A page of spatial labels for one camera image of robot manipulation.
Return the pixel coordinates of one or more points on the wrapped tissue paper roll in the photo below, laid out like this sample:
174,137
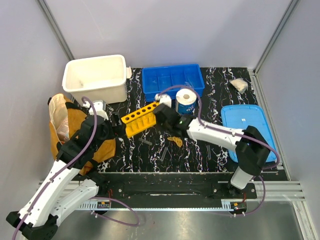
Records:
185,101

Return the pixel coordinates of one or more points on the white plastic bin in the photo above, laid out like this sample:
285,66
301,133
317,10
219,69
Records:
97,78

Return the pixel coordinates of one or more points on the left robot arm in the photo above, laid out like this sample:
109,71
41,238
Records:
41,217

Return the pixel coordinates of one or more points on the blue compartment tray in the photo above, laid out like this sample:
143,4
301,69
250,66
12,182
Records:
157,79

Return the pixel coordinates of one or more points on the yellow test tube rack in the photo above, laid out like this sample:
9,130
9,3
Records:
140,120

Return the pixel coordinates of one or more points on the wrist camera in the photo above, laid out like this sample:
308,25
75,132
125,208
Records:
99,106
163,99

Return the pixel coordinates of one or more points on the white gauze in bag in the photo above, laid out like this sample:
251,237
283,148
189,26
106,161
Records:
240,85

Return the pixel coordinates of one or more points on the tan rubber tubing knot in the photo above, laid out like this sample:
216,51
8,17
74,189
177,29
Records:
176,140

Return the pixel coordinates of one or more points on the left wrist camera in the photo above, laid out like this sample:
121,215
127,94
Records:
99,106

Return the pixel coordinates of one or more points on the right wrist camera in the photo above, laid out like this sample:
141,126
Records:
163,99

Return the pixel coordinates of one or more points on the glass test tube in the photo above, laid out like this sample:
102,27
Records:
145,141
208,148
164,154

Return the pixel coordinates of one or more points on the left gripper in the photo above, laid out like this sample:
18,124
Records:
116,131

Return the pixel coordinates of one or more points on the light blue plastic lid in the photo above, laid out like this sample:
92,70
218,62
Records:
243,115

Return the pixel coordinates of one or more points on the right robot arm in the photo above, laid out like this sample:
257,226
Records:
249,145

